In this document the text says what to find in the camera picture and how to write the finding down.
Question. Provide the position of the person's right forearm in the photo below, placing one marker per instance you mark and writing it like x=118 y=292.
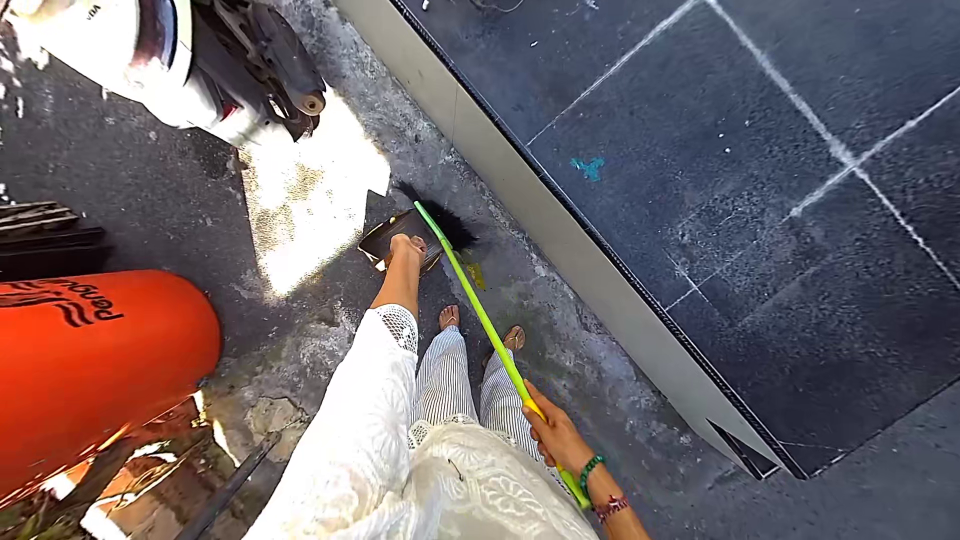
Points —
x=616 y=508

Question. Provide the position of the green broom with black bristles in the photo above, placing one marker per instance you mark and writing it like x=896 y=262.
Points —
x=491 y=332

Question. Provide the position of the black dustpan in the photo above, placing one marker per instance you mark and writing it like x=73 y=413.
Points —
x=379 y=243

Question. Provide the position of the orange cylindrical tank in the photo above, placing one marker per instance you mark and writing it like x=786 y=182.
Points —
x=112 y=360

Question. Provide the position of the person's left fingers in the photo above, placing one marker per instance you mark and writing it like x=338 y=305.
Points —
x=417 y=244

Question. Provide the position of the white motorcycle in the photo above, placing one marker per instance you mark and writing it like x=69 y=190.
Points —
x=161 y=71

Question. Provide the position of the stack of dark wooden boards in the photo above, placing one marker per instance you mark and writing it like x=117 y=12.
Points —
x=45 y=241

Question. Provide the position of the person's right hand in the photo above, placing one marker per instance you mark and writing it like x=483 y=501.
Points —
x=564 y=437

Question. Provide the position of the person's legs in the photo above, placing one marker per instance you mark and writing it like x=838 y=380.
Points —
x=444 y=375

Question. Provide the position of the person's left hand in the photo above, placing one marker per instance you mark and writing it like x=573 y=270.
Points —
x=406 y=246

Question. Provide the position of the pile of rubble and sticks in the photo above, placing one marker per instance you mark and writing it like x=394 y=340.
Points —
x=146 y=487

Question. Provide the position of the person's left forearm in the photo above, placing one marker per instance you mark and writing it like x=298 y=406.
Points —
x=358 y=405

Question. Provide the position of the person's body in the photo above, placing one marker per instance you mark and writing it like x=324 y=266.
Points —
x=487 y=487

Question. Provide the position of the dark metal bar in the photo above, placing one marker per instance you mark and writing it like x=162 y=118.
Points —
x=229 y=486

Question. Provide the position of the person's right fingers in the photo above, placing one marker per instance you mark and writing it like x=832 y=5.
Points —
x=538 y=394

